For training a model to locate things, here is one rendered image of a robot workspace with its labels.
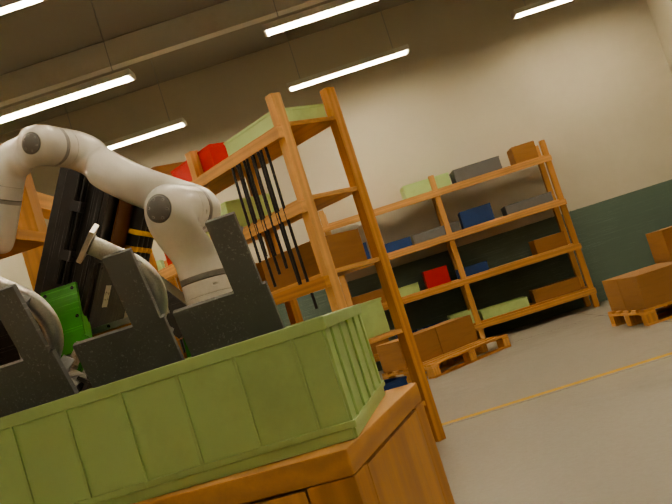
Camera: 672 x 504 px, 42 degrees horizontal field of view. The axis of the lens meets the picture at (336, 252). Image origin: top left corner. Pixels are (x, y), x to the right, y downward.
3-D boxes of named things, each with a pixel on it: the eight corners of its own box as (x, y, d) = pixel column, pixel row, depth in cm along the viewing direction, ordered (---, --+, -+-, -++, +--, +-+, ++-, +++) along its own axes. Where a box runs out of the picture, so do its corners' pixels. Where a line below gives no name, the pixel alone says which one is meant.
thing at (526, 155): (601, 306, 1072) (544, 135, 1086) (358, 382, 1082) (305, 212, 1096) (590, 305, 1126) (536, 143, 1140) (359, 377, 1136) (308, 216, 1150)
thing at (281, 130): (383, 469, 497) (260, 78, 512) (197, 481, 675) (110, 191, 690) (447, 438, 531) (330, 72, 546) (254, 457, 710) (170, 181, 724)
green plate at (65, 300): (100, 352, 258) (88, 287, 265) (87, 348, 250) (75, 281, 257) (64, 364, 259) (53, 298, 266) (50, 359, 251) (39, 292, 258)
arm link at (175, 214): (238, 271, 210) (210, 179, 212) (202, 275, 193) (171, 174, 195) (196, 286, 214) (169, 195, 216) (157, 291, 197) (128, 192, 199)
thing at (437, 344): (460, 356, 1002) (448, 319, 1004) (511, 346, 939) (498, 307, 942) (385, 387, 927) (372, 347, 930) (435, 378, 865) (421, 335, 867)
